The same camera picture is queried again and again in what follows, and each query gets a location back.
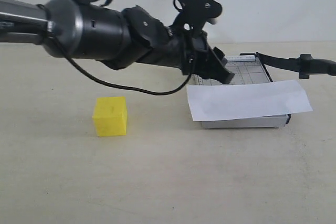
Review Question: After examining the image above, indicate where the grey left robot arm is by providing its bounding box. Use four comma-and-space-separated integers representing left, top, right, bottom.
1, 0, 234, 84

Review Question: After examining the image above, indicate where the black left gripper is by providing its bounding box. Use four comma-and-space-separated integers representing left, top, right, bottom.
139, 31, 235, 84

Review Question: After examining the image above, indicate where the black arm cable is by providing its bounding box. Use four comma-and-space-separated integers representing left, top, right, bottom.
36, 0, 196, 96

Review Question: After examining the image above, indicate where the black cutter blade handle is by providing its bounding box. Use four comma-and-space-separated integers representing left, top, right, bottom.
255, 52, 335, 79

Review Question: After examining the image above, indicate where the grey paper cutter base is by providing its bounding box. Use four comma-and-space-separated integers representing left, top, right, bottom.
201, 53, 291, 130

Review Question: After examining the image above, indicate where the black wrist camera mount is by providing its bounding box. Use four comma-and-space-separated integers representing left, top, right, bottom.
173, 0, 223, 38

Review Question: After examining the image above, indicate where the white paper sheet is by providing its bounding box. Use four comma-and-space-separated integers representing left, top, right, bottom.
186, 80, 313, 122

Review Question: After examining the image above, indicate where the yellow foam cube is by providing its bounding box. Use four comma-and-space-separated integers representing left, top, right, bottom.
92, 97, 128, 137

